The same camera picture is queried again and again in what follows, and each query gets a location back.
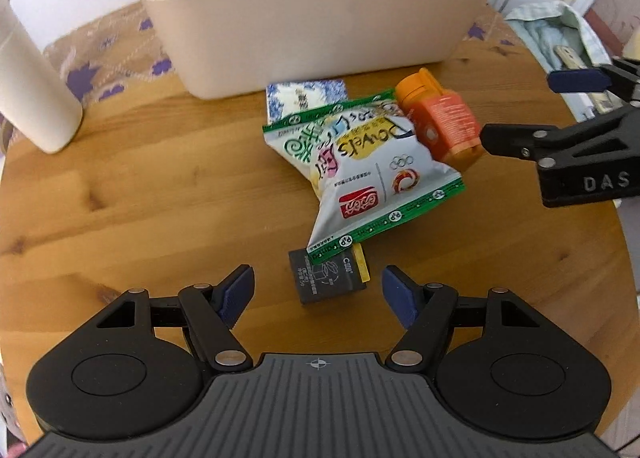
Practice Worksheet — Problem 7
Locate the light blue cloth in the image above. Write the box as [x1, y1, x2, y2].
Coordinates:
[504, 0, 626, 121]

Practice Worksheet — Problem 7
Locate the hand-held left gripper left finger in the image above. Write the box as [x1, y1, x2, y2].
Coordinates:
[95, 264, 256, 373]

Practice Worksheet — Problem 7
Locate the white cylindrical container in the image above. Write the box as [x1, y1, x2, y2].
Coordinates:
[0, 0, 84, 155]

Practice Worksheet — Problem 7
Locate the blue white tissue packet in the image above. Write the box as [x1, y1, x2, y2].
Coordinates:
[265, 79, 349, 126]

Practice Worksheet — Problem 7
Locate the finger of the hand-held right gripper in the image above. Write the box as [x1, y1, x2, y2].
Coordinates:
[479, 106, 640, 167]
[546, 58, 640, 111]

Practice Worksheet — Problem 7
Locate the dark grey small box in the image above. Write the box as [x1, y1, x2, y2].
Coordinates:
[288, 244, 372, 307]

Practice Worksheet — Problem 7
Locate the orange plastic bottle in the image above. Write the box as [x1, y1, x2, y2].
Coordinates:
[395, 68, 485, 173]

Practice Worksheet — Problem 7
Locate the beige slim object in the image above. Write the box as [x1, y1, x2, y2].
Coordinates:
[552, 44, 612, 115]

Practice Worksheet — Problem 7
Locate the floral table mat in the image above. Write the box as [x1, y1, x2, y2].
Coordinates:
[42, 2, 526, 106]

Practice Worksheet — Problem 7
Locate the white green snack bag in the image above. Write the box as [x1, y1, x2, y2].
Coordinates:
[262, 90, 467, 266]

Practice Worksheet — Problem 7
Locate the beige plastic basket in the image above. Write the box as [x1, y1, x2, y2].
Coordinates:
[137, 0, 501, 99]

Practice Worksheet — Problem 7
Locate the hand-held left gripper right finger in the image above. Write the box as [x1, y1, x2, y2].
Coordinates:
[381, 265, 544, 372]

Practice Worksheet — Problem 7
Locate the wooden desk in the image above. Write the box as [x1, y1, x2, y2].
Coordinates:
[0, 2, 636, 439]

